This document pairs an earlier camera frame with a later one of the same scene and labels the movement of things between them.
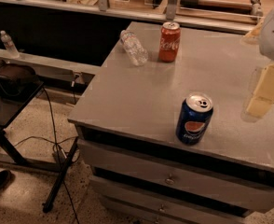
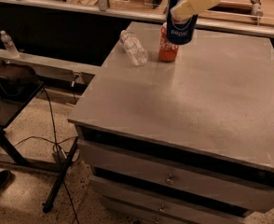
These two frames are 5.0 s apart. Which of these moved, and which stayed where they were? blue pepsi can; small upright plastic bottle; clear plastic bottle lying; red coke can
Moved: blue pepsi can
Stayed: red coke can; small upright plastic bottle; clear plastic bottle lying
